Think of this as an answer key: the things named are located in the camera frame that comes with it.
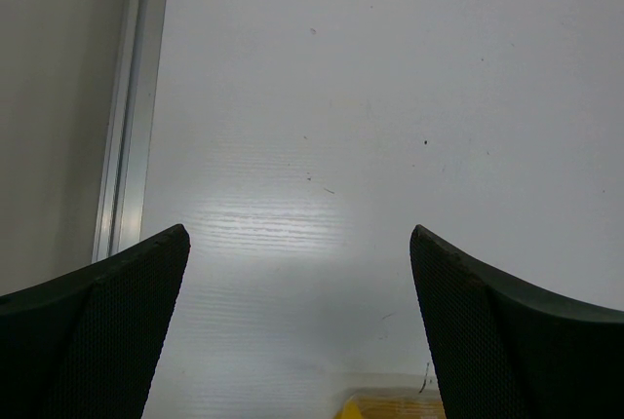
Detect aluminium table edge rail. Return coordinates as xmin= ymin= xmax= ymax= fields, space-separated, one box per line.
xmin=92 ymin=0 xmax=167 ymax=262

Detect yellow spaghetti bag front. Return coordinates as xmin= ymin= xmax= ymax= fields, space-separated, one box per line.
xmin=331 ymin=373 xmax=446 ymax=418

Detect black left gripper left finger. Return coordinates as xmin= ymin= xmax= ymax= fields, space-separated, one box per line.
xmin=1 ymin=224 xmax=191 ymax=418

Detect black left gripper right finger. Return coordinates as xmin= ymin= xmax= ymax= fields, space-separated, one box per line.
xmin=409 ymin=225 xmax=623 ymax=418

